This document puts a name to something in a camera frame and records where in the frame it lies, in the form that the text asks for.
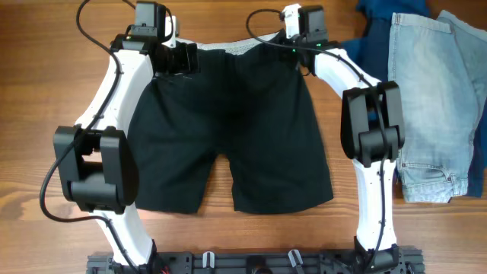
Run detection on dark blue garment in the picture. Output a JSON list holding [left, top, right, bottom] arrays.
[[343, 1, 486, 197]]

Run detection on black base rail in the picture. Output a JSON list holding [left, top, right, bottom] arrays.
[[86, 247, 425, 274]]

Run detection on light blue denim shorts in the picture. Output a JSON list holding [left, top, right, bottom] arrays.
[[388, 11, 486, 203]]

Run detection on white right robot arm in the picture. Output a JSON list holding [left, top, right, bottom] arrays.
[[280, 36, 405, 273]]

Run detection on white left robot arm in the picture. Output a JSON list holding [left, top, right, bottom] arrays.
[[45, 34, 198, 273]]

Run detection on black shorts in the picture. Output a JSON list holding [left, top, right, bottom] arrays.
[[128, 40, 333, 215]]

